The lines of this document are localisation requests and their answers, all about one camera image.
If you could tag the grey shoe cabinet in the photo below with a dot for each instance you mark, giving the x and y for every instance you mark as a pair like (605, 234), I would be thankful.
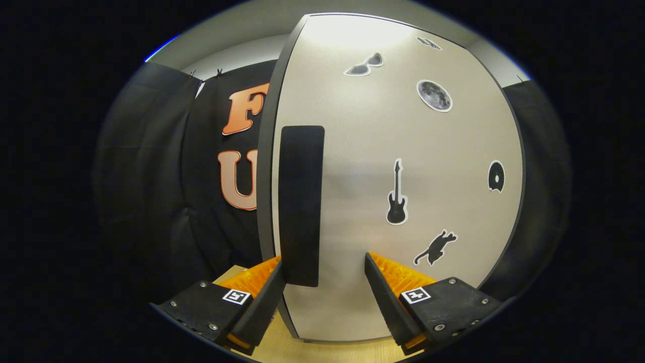
(264, 176)

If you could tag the ceiling light strip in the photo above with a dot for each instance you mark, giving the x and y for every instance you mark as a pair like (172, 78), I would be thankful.
(161, 49)

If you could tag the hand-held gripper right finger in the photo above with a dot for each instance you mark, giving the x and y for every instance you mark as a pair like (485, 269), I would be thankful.
(385, 297)

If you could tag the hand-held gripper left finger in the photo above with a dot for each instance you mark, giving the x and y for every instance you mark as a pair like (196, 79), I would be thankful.
(267, 307)

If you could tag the black backdrop cloth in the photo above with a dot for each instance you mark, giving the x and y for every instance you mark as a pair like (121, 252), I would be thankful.
(151, 201)

